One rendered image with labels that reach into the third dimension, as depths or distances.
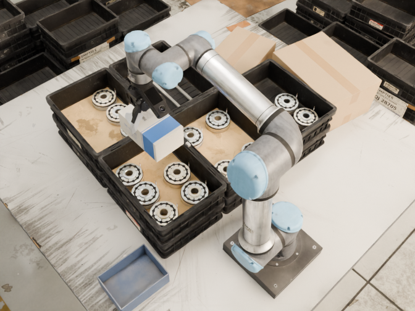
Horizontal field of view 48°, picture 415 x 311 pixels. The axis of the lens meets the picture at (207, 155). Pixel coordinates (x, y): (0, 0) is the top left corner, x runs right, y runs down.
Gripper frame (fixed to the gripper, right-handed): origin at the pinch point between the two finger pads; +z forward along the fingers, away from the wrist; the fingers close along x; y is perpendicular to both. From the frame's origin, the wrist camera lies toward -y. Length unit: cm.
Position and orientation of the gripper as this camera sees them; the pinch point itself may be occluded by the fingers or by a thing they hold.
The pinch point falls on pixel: (150, 124)
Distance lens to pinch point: 158.5
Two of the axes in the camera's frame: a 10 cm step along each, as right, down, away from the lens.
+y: -6.9, -5.8, 4.4
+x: -7.3, 5.3, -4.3
